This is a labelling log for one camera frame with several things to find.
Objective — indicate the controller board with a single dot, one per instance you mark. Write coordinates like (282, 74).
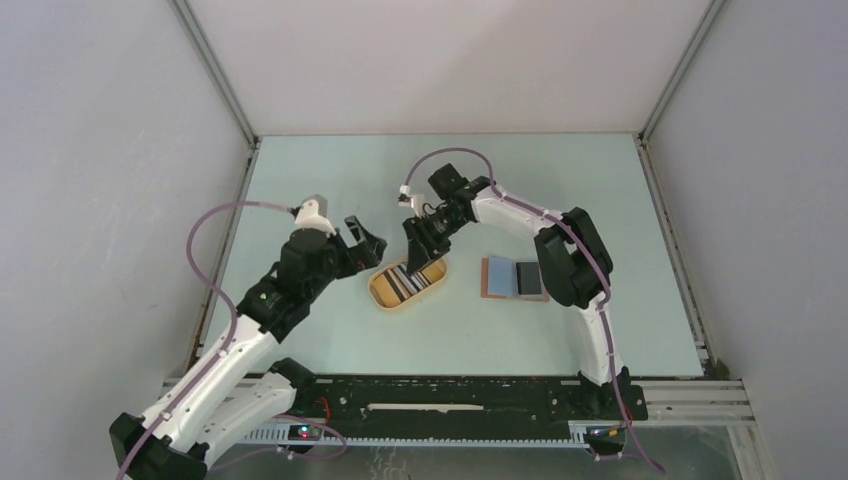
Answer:
(612, 435)
(304, 432)

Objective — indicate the white cable duct strip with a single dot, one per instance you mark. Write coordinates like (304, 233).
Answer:
(276, 434)

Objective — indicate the black credit card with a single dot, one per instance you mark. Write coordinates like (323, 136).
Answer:
(528, 279)

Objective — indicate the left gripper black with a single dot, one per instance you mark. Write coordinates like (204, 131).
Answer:
(365, 255)

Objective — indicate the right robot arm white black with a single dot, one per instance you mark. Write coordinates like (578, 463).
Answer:
(575, 265)

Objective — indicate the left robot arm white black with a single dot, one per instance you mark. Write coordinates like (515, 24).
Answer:
(185, 432)

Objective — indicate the striped cards in tray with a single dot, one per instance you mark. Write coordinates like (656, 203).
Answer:
(403, 283)

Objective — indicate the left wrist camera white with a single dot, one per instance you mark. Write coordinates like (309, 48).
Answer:
(311, 214)

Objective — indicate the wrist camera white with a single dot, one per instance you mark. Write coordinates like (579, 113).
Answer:
(311, 214)
(408, 199)

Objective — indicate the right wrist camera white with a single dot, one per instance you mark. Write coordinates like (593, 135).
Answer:
(408, 199)

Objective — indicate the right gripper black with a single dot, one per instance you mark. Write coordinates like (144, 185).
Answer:
(422, 251)

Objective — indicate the left controller board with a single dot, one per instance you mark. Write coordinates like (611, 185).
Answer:
(304, 432)

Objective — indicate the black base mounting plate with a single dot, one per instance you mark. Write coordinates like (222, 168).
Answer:
(465, 407)

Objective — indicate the brown leather card holder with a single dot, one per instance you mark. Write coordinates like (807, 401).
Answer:
(498, 280)

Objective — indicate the oval wooden tray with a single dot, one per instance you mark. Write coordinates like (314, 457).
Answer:
(385, 300)

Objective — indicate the right controller board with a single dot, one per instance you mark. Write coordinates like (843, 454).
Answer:
(612, 435)

